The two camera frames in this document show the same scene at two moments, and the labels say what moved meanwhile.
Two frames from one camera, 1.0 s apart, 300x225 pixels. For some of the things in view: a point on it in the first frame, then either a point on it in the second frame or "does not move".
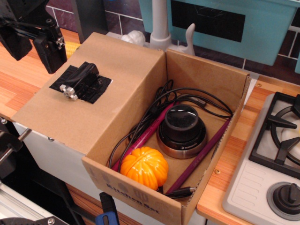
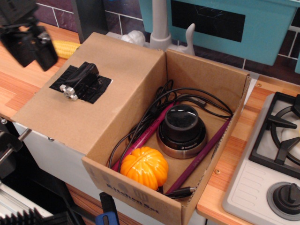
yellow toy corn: [70, 48] does not move
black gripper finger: [51, 47] → [46, 55]
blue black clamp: [109, 216] does not move
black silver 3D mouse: [183, 133] does not move
